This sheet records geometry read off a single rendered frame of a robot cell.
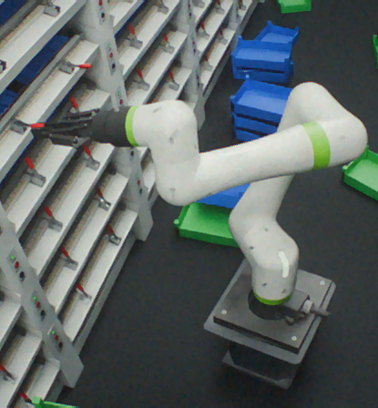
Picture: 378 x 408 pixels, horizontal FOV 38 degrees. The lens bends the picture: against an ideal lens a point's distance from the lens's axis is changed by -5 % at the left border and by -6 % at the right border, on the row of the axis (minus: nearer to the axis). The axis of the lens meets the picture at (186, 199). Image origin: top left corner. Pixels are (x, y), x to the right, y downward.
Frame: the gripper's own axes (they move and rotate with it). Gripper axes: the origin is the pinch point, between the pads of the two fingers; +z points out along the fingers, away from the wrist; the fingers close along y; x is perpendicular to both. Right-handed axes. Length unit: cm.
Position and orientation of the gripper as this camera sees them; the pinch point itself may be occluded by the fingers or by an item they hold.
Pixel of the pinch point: (45, 129)
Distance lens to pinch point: 143.4
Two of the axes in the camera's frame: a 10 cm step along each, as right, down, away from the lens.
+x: -2.8, -7.1, -6.5
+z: -9.0, -0.4, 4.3
